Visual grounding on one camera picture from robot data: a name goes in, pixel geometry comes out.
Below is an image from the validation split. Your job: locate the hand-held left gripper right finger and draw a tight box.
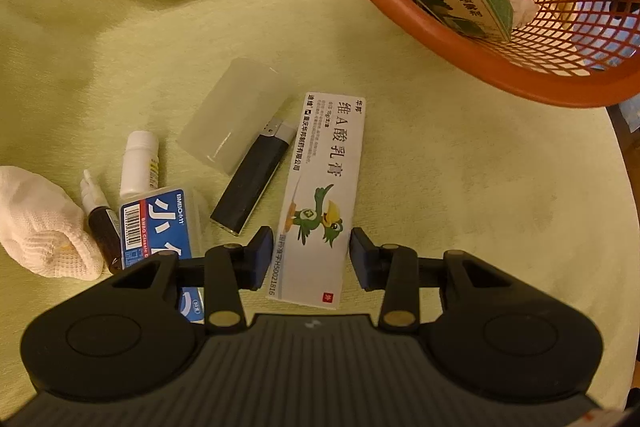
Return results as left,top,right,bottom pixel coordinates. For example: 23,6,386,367
349,227,507,333

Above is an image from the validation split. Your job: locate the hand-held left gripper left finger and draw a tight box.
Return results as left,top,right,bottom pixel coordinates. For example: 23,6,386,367
112,226,275,335

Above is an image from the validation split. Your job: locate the black lighter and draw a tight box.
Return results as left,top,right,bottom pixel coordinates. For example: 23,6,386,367
210,118,299,236

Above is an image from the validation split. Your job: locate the white ointment box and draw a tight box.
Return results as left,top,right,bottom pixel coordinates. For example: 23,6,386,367
265,93,368,308

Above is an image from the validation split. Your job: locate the white tissue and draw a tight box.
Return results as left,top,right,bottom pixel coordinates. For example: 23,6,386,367
500,0,542,25

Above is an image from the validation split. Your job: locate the clear box with blue label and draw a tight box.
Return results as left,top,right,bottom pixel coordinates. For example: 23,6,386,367
119,187,210,325

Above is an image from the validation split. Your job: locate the brown dropper bottle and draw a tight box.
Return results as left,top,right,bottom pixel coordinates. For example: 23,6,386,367
80,169,125,273

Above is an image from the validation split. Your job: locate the orange mesh basket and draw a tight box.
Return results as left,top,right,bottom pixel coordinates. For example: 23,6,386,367
300,0,640,110

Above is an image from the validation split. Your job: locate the clear plastic case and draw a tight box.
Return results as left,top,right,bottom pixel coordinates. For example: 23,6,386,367
178,58,283,178

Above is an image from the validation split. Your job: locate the small white bottle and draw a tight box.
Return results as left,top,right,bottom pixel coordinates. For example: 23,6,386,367
119,131,161,198

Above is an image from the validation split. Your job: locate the sofa with green cover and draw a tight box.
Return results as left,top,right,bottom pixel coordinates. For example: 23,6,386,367
0,0,633,413

